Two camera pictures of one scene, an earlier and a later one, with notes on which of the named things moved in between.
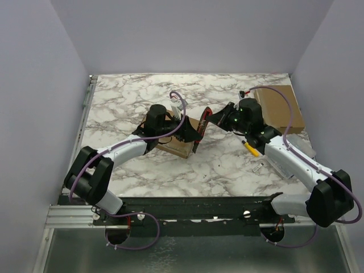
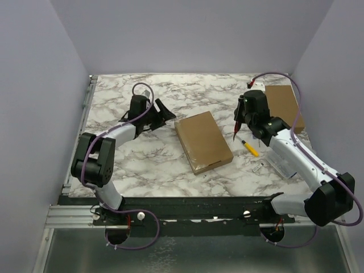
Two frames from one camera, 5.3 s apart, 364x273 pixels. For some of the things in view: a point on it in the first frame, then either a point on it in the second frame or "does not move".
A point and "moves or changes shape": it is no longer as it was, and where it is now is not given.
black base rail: (179, 216) does not move
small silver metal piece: (257, 167) does not move
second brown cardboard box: (275, 110) does not move
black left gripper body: (179, 134) -> (153, 118)
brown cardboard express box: (173, 145) -> (202, 142)
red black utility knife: (206, 111) moves or changes shape
